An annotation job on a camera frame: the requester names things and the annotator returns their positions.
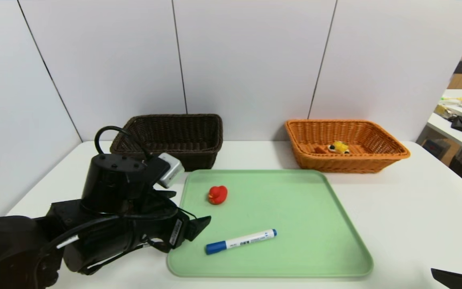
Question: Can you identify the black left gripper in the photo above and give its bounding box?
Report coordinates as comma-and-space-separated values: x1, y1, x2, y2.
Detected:
132, 189, 212, 253

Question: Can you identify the red rubber duck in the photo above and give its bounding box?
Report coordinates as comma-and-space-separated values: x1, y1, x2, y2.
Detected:
208, 185, 228, 206

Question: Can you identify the white marker with blue cap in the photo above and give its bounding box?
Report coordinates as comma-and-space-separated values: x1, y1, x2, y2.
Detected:
205, 229, 278, 255

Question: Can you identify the toy waffle with fruit topping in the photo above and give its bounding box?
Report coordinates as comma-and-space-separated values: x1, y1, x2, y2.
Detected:
314, 140, 351, 155

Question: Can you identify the dark brown wicker basket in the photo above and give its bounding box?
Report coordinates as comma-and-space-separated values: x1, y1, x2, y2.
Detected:
109, 114, 224, 173

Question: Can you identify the orange wicker basket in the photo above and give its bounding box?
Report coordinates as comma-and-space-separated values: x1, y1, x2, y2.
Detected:
284, 119, 411, 174

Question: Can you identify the light green plastic tray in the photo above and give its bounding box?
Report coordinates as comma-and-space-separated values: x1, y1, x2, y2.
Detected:
167, 169, 374, 279

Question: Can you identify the white office desk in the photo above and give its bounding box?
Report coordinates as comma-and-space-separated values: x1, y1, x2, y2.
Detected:
427, 89, 462, 158

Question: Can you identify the brown cardboard box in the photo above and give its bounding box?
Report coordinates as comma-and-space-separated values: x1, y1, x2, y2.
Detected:
423, 138, 460, 165

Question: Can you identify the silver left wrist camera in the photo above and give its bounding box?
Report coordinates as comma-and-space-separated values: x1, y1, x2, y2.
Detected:
157, 153, 185, 189

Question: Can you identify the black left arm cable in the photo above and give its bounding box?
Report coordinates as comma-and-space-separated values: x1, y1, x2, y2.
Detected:
94, 126, 153, 161

